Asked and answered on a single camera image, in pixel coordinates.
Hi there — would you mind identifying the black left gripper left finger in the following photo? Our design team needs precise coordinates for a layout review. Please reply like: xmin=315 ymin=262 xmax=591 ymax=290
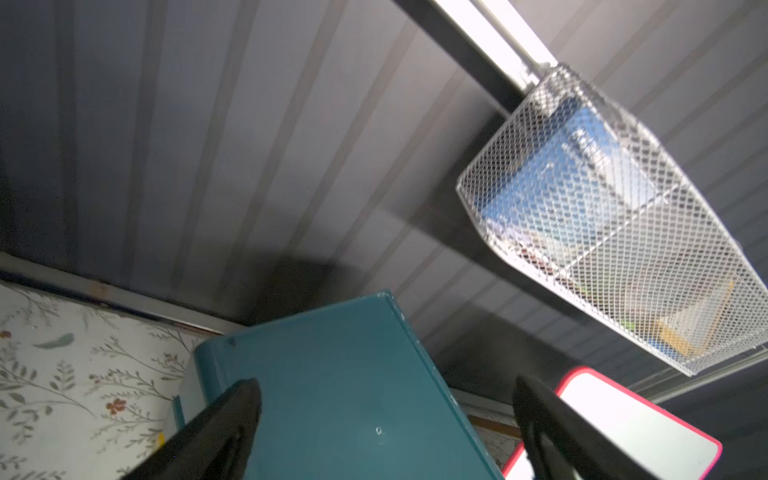
xmin=125 ymin=379 xmax=262 ymax=479

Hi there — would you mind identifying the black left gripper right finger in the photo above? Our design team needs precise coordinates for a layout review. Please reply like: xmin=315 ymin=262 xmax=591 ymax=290
xmin=513 ymin=376 xmax=655 ymax=479

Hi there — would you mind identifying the teal drawer cabinet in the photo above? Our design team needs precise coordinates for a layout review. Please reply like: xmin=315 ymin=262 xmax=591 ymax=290
xmin=164 ymin=292 xmax=501 ymax=479

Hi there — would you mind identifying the pink framed whiteboard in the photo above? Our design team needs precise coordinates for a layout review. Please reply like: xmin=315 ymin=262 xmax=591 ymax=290
xmin=502 ymin=367 xmax=723 ymax=479

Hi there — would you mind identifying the floral patterned table mat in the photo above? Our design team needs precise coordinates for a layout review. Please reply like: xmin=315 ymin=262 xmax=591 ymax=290
xmin=1 ymin=282 xmax=205 ymax=479

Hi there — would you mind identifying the blue box in basket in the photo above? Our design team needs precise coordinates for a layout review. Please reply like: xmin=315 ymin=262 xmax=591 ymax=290
xmin=476 ymin=100 xmax=657 ymax=256

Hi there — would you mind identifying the white mesh wall basket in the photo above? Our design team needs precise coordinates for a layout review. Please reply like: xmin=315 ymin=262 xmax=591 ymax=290
xmin=456 ymin=64 xmax=767 ymax=376

